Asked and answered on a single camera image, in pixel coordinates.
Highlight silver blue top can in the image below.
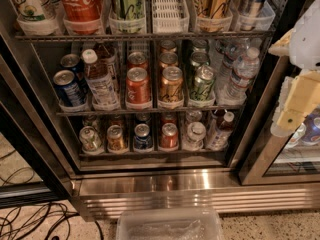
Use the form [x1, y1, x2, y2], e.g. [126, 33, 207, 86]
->
[234, 0, 266, 31]

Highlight orange top shelf can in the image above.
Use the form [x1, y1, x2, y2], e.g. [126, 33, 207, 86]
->
[193, 0, 230, 32]

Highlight red rear cola can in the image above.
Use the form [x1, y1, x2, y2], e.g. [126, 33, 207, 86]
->
[127, 51, 148, 70]

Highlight orange bottom front can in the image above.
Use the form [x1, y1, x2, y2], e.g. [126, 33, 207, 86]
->
[107, 125, 127, 151]

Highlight green drink can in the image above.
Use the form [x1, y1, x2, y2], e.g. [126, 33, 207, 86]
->
[191, 39, 209, 53]
[186, 51, 210, 84]
[190, 65, 215, 101]

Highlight blue rear soda can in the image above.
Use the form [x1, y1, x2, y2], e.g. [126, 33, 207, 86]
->
[60, 54, 88, 94]

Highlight orange drink can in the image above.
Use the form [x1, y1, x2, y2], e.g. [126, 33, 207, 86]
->
[159, 66, 183, 103]
[159, 40, 177, 53]
[158, 52, 179, 71]

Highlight orange middle drink can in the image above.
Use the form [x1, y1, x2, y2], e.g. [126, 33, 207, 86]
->
[158, 52, 179, 71]

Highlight clear plastic bin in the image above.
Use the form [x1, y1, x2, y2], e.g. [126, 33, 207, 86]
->
[116, 207, 225, 240]

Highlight red bottom front can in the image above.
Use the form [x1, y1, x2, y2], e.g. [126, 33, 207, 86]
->
[160, 123, 178, 148]

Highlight black floor cables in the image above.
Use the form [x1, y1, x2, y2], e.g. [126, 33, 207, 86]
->
[0, 148, 104, 240]

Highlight red coca cola can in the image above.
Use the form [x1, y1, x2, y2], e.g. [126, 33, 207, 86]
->
[61, 0, 103, 35]

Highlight green rear drink can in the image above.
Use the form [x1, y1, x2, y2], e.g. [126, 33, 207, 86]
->
[191, 39, 209, 53]

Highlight rear clear water bottle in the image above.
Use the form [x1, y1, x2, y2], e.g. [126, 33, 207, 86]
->
[216, 38, 250, 84]

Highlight blue bottom front can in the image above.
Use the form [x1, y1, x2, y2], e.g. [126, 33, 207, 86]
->
[134, 124, 153, 150]

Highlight orange rear drink can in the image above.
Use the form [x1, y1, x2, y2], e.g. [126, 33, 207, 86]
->
[159, 40, 177, 53]

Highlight brown bottle behind front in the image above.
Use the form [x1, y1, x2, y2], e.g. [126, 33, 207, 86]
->
[94, 43, 119, 92]

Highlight purple can behind glass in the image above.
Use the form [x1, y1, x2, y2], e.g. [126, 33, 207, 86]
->
[301, 114, 320, 145]

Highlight brown bottom bottle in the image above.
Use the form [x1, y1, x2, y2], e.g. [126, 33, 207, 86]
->
[205, 110, 235, 151]

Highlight green middle drink can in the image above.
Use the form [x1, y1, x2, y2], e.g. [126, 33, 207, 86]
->
[186, 51, 210, 84]

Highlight clear water bottle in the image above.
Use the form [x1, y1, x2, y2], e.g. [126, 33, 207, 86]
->
[216, 38, 250, 84]
[225, 47, 260, 105]

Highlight orange front drink can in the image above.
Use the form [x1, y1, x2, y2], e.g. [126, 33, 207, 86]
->
[159, 66, 183, 103]

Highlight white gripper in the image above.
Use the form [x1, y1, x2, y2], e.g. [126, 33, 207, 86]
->
[268, 28, 320, 138]

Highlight green front drink can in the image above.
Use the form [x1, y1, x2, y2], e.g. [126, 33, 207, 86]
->
[190, 65, 215, 101]

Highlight clear bottom bottle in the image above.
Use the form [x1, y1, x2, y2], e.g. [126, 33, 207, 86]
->
[183, 122, 206, 151]

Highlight blue front soda can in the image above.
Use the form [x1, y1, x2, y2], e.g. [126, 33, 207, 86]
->
[53, 70, 85, 107]

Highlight front clear water bottle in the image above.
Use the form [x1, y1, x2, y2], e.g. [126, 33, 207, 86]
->
[225, 47, 260, 105]

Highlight brown drink plastic bottle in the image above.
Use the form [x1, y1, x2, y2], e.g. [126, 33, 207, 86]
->
[82, 49, 119, 110]

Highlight red front cola can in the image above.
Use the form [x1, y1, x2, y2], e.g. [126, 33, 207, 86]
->
[126, 67, 150, 104]

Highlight white 7up can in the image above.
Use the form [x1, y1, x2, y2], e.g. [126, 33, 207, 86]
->
[12, 0, 56, 21]

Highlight blue soda can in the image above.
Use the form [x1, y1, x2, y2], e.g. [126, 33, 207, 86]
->
[53, 70, 85, 107]
[60, 54, 88, 94]

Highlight empty white plastic tray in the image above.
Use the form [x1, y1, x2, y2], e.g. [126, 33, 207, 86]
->
[151, 0, 190, 34]

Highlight stainless steel fridge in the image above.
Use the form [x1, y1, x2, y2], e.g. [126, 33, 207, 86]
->
[0, 0, 320, 221]

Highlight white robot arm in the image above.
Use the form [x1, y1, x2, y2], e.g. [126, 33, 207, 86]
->
[268, 0, 320, 137]

